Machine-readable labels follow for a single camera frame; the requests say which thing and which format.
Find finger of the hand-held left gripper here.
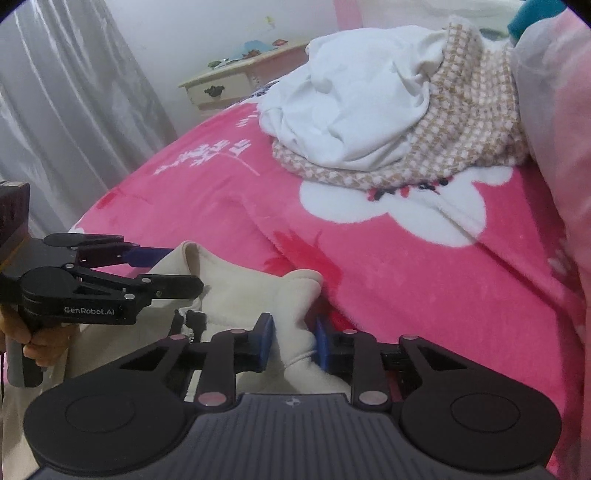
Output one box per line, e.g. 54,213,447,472
44,233,174,269
71,268,205,309

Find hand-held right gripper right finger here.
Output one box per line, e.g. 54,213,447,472
314,316,467,411

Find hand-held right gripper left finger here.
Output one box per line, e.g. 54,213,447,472
120,313,277,410

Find beige zip jacket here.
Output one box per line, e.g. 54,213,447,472
0,240,352,480

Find person's left hand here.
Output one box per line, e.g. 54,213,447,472
0,305,83,370

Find pink floral blanket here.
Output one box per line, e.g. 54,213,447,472
69,60,589,402

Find grey curtain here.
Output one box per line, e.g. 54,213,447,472
0,0,179,237

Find cream nightstand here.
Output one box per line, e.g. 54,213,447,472
178,39,311,112

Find blue trinket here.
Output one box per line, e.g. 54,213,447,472
230,41,274,62

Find white crumpled garment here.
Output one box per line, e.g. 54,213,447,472
257,25,452,170

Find beige checkered garment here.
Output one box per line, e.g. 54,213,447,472
271,15,528,193

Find pink bed headboard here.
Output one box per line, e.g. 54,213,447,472
332,0,366,29

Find pink quilt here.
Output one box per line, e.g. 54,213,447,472
512,0,591,480

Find teal cloth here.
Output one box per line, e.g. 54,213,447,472
507,0,570,41

